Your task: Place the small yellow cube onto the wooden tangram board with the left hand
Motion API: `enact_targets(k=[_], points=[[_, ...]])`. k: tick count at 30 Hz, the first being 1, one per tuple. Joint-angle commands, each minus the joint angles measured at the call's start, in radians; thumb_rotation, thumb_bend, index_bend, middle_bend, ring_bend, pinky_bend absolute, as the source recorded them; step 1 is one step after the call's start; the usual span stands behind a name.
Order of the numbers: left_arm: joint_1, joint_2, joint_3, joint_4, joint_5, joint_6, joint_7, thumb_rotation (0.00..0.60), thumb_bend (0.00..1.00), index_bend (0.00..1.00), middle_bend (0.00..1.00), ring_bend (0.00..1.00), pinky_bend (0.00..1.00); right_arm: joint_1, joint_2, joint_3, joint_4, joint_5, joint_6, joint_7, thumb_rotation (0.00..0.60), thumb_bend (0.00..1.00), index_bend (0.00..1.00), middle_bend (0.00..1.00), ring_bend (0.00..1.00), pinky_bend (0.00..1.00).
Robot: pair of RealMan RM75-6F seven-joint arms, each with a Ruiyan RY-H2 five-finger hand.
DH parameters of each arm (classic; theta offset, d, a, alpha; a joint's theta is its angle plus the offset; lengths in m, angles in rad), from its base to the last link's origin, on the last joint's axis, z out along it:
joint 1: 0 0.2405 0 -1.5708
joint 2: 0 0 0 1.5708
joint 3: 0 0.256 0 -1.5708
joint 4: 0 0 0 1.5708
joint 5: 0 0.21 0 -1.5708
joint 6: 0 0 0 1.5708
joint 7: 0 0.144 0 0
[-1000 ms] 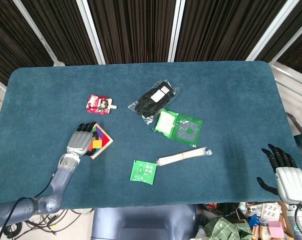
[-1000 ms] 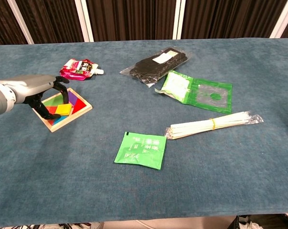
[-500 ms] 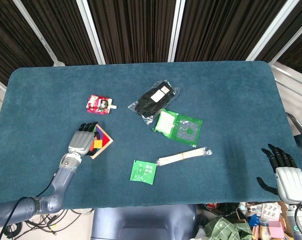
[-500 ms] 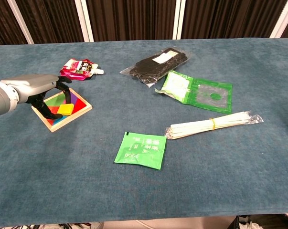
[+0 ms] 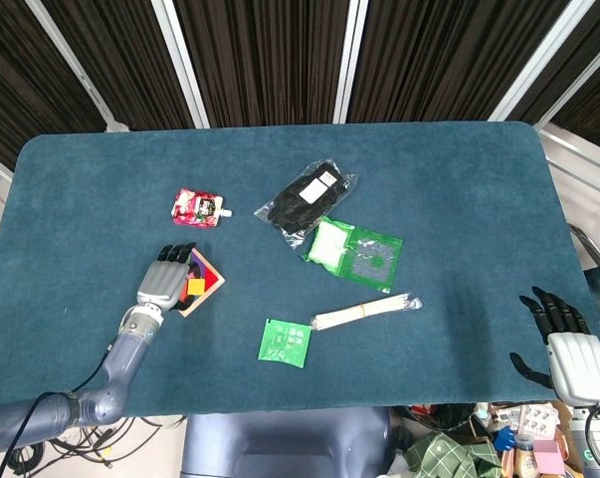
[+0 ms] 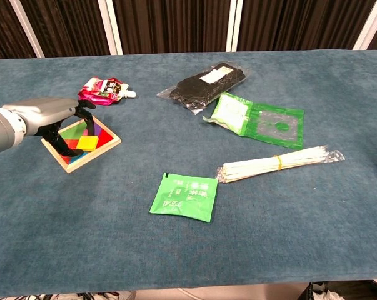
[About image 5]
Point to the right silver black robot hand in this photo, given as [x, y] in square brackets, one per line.
[578, 363]

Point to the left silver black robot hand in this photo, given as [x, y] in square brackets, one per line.
[162, 281]

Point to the yellow square block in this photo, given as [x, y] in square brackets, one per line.
[196, 286]

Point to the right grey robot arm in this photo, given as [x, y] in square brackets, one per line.
[598, 438]

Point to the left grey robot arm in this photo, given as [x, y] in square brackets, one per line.
[125, 353]

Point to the wooden tangram puzzle tray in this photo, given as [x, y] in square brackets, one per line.
[210, 284]

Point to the green sachet packet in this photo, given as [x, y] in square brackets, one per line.
[284, 343]

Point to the clear blister pack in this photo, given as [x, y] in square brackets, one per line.
[538, 418]

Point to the red pink spout pouch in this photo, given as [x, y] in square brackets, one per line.
[197, 209]

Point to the pink small box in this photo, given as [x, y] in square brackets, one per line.
[548, 455]

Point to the black gloves in plastic bag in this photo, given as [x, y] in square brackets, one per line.
[299, 204]

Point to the green plaid cloth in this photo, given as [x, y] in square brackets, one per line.
[449, 458]

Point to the blue grey robot torso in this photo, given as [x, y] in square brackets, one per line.
[284, 443]

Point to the bundle of white wrapped straws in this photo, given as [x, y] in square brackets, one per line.
[364, 312]

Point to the green clear packet white pad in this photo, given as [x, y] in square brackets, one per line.
[369, 259]

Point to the blue table cloth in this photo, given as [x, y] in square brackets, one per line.
[429, 174]

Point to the dark brown pleated curtain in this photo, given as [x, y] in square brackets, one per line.
[269, 60]

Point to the white metal frame post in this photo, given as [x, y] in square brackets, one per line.
[180, 65]
[349, 65]
[538, 60]
[75, 74]
[578, 84]

